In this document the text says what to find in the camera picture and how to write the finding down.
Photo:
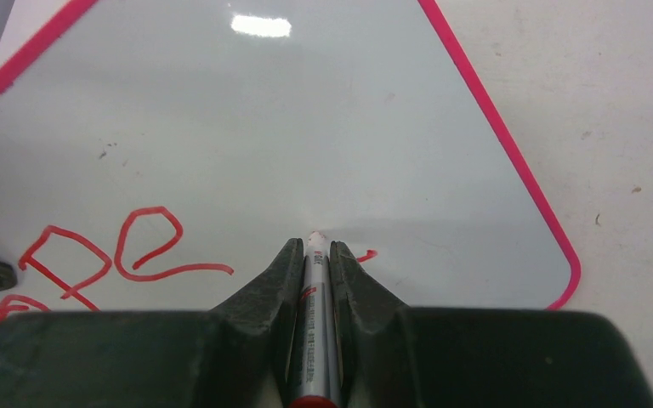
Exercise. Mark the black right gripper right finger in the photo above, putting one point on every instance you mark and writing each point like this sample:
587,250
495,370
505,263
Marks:
396,355

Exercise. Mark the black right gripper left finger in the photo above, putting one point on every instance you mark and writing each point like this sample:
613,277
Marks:
234,355

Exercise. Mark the red whiteboard marker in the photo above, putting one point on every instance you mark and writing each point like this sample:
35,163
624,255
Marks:
314,377

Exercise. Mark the pink framed whiteboard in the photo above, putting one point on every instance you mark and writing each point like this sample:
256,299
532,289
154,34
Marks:
159,154

